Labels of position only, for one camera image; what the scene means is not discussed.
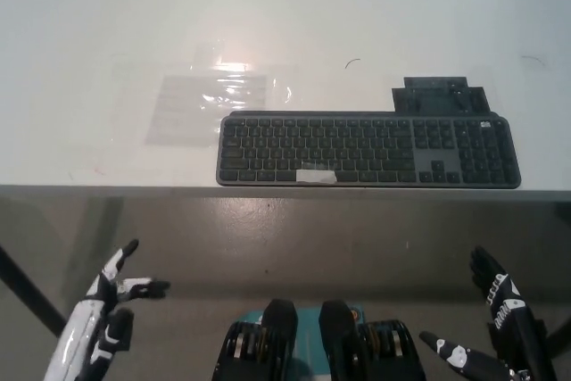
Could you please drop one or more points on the black stepped flat panel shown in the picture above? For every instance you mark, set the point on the black stepped flat panel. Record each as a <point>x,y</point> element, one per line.
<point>435,97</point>

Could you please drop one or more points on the black slanted table leg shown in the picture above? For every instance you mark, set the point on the black slanted table leg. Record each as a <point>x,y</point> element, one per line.
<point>31,285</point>

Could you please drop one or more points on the thin curved dark hair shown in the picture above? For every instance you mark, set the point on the thin curved dark hair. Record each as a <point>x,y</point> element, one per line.
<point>533,58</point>

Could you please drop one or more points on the black ribbed robot block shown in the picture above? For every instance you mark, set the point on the black ribbed robot block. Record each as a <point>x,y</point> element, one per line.
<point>272,332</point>
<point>343,336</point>

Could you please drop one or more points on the clear crinkled plastic film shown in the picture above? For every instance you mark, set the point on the clear crinkled plastic film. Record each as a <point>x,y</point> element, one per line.
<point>276,82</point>

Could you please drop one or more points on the black ribbed robot right block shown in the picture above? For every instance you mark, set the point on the black ribbed robot right block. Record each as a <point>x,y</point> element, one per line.
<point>343,336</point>

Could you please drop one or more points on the clear plastic bag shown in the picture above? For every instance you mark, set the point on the clear plastic bag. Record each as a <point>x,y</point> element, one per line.
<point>178,113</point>

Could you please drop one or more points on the black ribbed robot left block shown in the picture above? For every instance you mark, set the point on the black ribbed robot left block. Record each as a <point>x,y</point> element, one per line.
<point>272,332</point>

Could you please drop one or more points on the white tape strip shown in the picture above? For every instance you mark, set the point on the white tape strip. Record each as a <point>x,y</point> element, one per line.
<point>316,176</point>

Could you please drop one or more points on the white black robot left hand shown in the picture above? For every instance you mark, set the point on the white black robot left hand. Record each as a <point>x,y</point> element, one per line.
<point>82,332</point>

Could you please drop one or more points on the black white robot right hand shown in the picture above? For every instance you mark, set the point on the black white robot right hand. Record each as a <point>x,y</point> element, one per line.
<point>517,327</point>

